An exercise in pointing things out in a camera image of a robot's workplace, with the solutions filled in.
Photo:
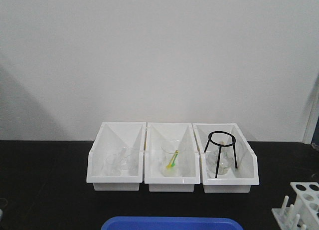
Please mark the green yellow plastic spoons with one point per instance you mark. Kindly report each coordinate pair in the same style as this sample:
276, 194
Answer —
172, 160

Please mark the black metal tripod stand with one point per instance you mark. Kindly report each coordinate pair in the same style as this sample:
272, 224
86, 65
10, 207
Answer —
222, 139

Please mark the beaker in middle bin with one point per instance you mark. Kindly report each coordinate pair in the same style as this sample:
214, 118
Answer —
172, 151

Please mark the middle white storage bin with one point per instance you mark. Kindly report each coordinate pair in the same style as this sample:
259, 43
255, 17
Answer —
156, 133

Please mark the white test tube rack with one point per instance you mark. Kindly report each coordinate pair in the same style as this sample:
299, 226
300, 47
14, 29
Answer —
303, 214

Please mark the right white storage bin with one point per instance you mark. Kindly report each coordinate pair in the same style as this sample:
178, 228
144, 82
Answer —
236, 180

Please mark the white storage bin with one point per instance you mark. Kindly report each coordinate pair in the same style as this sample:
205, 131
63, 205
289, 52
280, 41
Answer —
112, 136
236, 180
156, 133

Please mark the clear glass beaker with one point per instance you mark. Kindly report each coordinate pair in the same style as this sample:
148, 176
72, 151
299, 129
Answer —
3, 203

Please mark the left white storage bin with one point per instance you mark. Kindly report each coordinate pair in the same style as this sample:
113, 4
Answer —
112, 136

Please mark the blue plastic tray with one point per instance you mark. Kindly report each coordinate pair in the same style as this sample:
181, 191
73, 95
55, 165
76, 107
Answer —
170, 223

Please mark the glass flask under tripod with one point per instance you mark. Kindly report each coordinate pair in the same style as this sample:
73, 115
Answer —
218, 162

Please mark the glassware in left bin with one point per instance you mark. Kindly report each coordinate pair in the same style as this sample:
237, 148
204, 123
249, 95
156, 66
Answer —
122, 161

